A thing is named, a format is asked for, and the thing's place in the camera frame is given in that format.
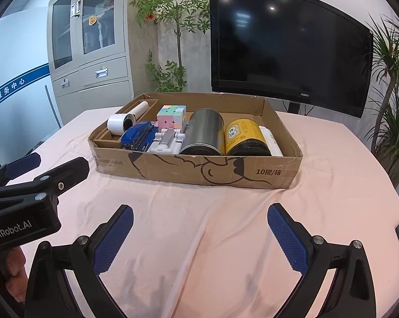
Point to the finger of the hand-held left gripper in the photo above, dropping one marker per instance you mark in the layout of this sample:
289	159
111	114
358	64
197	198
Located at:
70	172
23	165

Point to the thin-trunk green leafy plant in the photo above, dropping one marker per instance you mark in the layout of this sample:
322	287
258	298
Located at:
168	6

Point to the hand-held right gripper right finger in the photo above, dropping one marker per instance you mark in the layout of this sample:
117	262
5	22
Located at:
287	238

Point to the white barcode label bottle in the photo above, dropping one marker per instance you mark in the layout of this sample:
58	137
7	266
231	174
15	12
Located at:
270	139

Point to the silver metal can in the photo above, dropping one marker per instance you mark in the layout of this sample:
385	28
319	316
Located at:
202	129

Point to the black television stand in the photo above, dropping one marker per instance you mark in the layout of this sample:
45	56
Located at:
293	107

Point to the yellow label round canister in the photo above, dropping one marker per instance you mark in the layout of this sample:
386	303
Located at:
242	134

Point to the brown cardboard box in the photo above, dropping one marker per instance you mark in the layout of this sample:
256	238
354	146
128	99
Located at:
192	172

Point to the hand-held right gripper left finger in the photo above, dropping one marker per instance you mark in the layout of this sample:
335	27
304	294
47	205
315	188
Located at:
115	238

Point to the brown cardboard insert tray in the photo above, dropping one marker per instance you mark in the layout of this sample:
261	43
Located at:
101	137

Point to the blue stapler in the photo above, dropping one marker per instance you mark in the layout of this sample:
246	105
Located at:
134	135

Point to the black flat screen television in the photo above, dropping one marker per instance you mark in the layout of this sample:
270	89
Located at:
285	39

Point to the person's left hand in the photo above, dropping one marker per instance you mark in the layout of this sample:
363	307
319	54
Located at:
16	265

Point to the blue striped frosted glass door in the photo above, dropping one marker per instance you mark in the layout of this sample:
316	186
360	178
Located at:
20	56

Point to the spiky long-leaf green plant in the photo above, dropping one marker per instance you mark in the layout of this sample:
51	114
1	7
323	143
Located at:
395	122

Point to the grey metal glass-door cabinet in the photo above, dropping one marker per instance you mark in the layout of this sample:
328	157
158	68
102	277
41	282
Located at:
93	73

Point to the pastel puzzle cube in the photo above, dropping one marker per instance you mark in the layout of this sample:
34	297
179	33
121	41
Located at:
168	116

